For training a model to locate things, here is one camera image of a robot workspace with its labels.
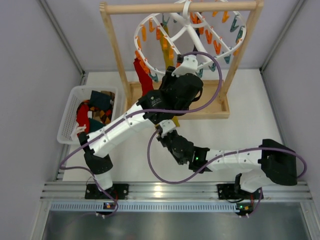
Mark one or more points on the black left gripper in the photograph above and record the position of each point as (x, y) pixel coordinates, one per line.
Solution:
(169, 75)

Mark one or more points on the red sock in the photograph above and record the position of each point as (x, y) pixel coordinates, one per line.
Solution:
(144, 79)

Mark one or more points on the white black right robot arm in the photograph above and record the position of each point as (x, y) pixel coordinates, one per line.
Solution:
(269, 163)

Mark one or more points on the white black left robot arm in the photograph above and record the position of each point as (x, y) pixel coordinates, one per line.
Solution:
(146, 112)

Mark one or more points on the wooden hanger rack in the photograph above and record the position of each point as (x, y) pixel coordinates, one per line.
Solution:
(213, 103)

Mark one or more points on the white round clip hanger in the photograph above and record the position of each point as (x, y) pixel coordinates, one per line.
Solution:
(188, 32)

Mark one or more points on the pile of socks in basket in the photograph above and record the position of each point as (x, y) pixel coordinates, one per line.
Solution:
(94, 113)

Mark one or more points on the olive yellow sock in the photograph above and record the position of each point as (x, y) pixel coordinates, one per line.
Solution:
(165, 47)

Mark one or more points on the white plastic basket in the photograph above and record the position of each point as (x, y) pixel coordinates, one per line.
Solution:
(76, 96)

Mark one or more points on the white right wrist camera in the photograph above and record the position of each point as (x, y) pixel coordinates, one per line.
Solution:
(166, 127)

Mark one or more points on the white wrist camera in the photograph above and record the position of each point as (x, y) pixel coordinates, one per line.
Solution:
(166, 127)
(188, 64)

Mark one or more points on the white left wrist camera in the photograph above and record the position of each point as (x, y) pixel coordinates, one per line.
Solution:
(188, 64)

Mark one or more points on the white slotted cable duct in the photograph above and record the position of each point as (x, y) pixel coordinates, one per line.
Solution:
(133, 206)

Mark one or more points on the aluminium mounting rail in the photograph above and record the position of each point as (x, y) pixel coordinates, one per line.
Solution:
(149, 191)

